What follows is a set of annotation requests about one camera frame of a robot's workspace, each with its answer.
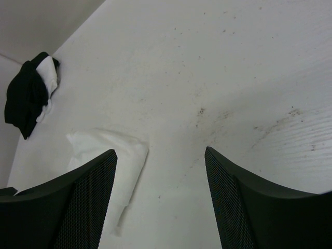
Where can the folded black tank top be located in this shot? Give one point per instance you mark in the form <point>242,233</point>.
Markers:
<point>26,95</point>

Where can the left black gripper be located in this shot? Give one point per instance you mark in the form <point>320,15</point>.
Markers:
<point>8,192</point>

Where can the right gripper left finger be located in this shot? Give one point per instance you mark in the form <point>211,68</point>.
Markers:
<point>66,212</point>

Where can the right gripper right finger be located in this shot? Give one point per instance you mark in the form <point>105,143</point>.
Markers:
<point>253,212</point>

